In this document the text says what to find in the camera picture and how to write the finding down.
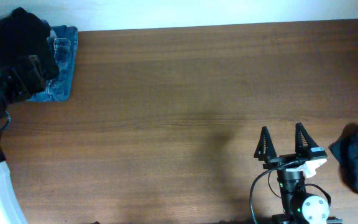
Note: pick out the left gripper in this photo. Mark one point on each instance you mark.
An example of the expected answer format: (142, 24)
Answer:
(16, 75)

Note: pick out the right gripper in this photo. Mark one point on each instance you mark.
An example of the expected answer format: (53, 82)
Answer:
(271, 154)

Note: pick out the black t-shirt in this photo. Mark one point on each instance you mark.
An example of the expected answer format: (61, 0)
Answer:
(22, 33)

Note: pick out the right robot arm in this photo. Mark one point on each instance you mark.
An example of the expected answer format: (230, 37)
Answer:
(301, 202)

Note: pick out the folded blue denim jeans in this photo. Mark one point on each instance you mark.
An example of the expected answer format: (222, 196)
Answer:
(63, 41)

